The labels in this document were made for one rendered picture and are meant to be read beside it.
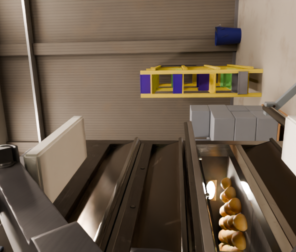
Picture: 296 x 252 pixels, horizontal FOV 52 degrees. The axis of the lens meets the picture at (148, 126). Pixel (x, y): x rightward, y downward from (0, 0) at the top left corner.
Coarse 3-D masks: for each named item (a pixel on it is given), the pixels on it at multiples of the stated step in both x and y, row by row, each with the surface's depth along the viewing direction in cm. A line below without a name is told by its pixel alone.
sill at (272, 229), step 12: (240, 156) 160; (240, 168) 146; (240, 180) 145; (252, 180) 133; (252, 192) 123; (252, 204) 123; (264, 204) 114; (264, 216) 107; (264, 228) 106; (276, 228) 100; (276, 240) 94
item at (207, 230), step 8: (192, 128) 162; (192, 136) 148; (192, 144) 137; (192, 152) 128; (192, 160) 120; (200, 168) 135; (200, 176) 105; (200, 184) 100; (200, 192) 95; (200, 200) 90; (200, 208) 86; (208, 208) 116; (200, 216) 83; (208, 216) 82; (200, 224) 80; (208, 224) 78; (208, 232) 75; (208, 240) 72; (208, 248) 70
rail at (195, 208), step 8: (184, 128) 164; (192, 168) 113; (192, 176) 107; (192, 184) 101; (192, 192) 96; (192, 200) 91; (192, 208) 87; (192, 216) 84; (200, 232) 76; (200, 240) 73; (200, 248) 70
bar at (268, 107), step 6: (294, 84) 106; (288, 90) 106; (294, 90) 106; (282, 96) 107; (288, 96) 106; (264, 102) 109; (270, 102) 108; (276, 102) 107; (282, 102) 107; (264, 108) 108; (270, 108) 103; (276, 108) 108; (270, 114) 101; (276, 114) 96; (282, 114) 94; (276, 120) 95; (282, 120) 90
